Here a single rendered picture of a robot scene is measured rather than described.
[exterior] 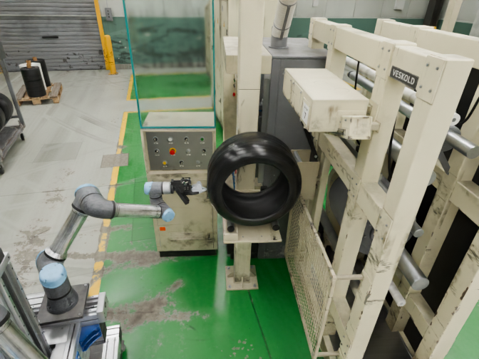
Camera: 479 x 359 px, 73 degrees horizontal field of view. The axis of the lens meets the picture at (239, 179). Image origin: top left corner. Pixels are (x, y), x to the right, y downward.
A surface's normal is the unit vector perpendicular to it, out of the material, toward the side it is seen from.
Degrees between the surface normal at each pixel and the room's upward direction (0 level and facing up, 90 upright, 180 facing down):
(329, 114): 90
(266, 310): 0
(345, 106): 90
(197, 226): 90
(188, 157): 90
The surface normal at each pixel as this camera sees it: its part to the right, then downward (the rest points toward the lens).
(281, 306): 0.02, -0.86
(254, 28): 0.07, 0.51
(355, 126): 0.07, 0.22
